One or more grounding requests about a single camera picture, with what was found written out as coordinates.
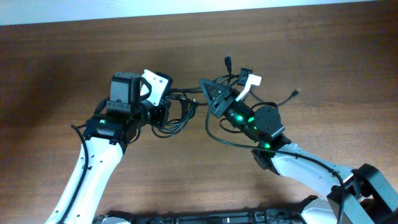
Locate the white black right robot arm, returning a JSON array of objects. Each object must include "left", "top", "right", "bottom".
[{"left": 200, "top": 79, "right": 397, "bottom": 223}]

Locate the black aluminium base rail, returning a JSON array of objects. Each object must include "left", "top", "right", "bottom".
[{"left": 92, "top": 195, "right": 318, "bottom": 224}]

